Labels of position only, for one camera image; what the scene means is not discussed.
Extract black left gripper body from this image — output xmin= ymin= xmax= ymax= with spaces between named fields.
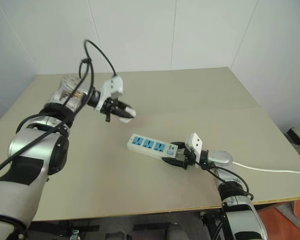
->
xmin=99 ymin=97 xmax=121 ymax=123

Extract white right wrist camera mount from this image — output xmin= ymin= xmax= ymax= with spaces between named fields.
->
xmin=184 ymin=132 xmax=204 ymax=168

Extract dark grey rounded shape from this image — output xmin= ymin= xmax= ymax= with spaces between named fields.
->
xmin=164 ymin=222 xmax=191 ymax=240

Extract white power strip cord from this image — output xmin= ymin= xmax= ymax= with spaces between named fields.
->
xmin=232 ymin=161 xmax=300 ymax=175

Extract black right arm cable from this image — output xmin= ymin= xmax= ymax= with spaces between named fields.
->
xmin=201 ymin=162 xmax=255 ymax=240

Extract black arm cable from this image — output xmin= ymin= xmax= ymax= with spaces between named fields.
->
xmin=0 ymin=39 xmax=118 ymax=180
xmin=201 ymin=162 xmax=255 ymax=240

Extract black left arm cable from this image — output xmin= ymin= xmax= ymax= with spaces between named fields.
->
xmin=0 ymin=39 xmax=118 ymax=180

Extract white charger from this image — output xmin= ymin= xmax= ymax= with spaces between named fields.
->
xmin=119 ymin=106 xmax=137 ymax=125

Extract white power strip blue sockets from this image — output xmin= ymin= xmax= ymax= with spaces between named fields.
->
xmin=126 ymin=133 xmax=180 ymax=161

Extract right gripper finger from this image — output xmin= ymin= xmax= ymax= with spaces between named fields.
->
xmin=161 ymin=156 xmax=188 ymax=171
xmin=168 ymin=141 xmax=188 ymax=151

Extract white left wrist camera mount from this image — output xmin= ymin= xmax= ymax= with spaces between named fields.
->
xmin=93 ymin=76 xmax=125 ymax=112

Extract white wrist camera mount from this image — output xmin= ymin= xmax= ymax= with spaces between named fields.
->
xmin=93 ymin=76 xmax=125 ymax=112
xmin=184 ymin=132 xmax=204 ymax=168

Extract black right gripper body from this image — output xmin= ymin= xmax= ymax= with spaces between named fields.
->
xmin=176 ymin=149 xmax=196 ymax=171

